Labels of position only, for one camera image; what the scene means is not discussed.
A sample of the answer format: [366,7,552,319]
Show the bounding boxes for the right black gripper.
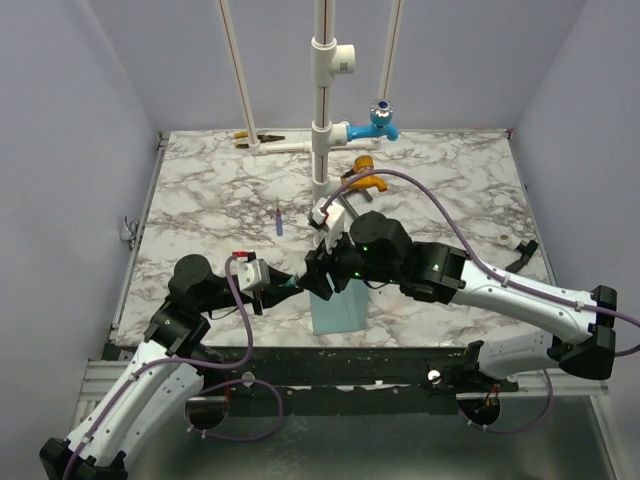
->
[295,223,400,301]

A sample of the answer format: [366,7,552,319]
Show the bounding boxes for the green white glue stick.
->
[282,276,299,289]

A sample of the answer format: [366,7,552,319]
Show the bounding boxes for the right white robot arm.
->
[298,207,616,392]

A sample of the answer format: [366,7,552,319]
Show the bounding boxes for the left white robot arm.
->
[39,252,301,479]

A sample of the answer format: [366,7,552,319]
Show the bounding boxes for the blue pen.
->
[275,207,283,236]

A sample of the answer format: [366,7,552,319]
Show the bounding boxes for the grey metal rod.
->
[337,189,373,220]

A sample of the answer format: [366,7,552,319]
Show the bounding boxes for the orange plastic faucet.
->
[341,155,388,192]

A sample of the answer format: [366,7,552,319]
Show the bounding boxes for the blue plastic faucet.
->
[346,98,399,142]

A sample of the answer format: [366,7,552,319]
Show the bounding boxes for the white tape roll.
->
[497,233,521,249]

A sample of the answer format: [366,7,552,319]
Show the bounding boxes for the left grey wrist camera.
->
[237,259,271,292]

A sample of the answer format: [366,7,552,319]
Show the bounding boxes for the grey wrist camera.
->
[237,259,271,292]
[308,197,346,253]

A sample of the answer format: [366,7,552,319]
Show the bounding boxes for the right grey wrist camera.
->
[308,197,346,253]

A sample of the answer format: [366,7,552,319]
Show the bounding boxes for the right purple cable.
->
[319,167,640,433]

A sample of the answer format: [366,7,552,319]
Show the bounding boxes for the purple cable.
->
[59,254,284,480]
[319,167,640,433]

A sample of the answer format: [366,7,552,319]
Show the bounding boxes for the black metal base rail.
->
[176,346,545,423]

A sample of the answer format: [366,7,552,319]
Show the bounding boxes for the orange handled pliers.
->
[233,131,286,150]

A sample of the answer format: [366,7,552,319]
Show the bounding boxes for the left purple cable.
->
[59,254,284,480]

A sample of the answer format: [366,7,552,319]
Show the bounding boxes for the black handle tool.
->
[505,240,539,273]

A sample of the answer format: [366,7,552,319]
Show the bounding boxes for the white pvc pipe frame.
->
[215,1,404,201]

